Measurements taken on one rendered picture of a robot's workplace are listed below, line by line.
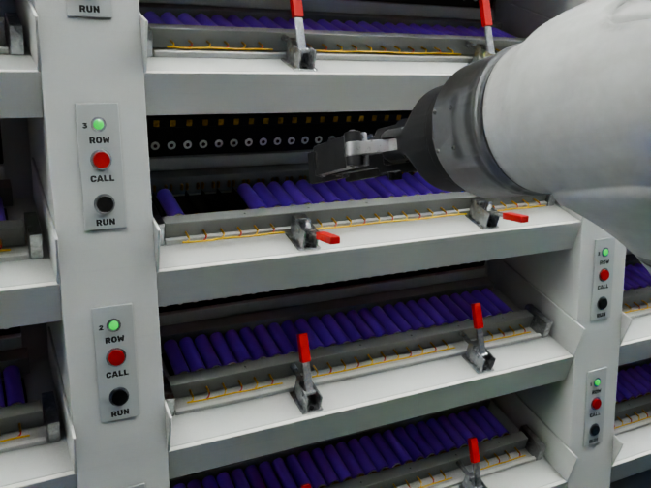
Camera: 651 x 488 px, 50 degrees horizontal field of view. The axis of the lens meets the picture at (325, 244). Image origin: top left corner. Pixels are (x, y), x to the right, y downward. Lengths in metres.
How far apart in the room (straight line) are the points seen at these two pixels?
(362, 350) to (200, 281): 0.28
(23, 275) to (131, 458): 0.22
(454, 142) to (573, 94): 0.11
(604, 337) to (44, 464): 0.79
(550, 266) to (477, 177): 0.69
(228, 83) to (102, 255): 0.22
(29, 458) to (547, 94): 0.64
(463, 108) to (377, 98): 0.43
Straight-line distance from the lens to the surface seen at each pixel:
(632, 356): 1.23
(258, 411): 0.87
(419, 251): 0.89
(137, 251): 0.74
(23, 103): 0.73
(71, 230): 0.73
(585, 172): 0.36
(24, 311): 0.75
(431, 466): 1.09
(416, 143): 0.48
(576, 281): 1.08
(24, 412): 0.84
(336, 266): 0.84
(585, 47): 0.35
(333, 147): 0.55
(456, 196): 0.97
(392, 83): 0.85
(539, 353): 1.09
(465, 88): 0.43
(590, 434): 1.19
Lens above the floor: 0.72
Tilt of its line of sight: 11 degrees down
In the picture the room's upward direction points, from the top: 1 degrees counter-clockwise
